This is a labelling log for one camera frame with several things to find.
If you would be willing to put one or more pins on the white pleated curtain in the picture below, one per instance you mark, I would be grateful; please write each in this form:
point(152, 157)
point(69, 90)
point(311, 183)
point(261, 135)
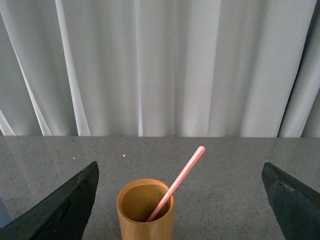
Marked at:
point(153, 68)

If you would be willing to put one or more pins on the wooden bamboo chopstick holder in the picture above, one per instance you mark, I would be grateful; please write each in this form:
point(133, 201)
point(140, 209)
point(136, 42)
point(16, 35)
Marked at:
point(135, 203)

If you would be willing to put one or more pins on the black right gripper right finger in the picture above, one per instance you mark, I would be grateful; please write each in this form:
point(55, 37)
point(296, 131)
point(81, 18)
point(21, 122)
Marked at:
point(295, 205)

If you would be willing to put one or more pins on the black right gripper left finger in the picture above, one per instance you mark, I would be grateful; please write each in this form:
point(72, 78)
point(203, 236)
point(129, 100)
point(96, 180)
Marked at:
point(63, 215)

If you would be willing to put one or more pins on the pink chopstick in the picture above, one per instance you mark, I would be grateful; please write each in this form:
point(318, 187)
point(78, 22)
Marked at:
point(182, 175)

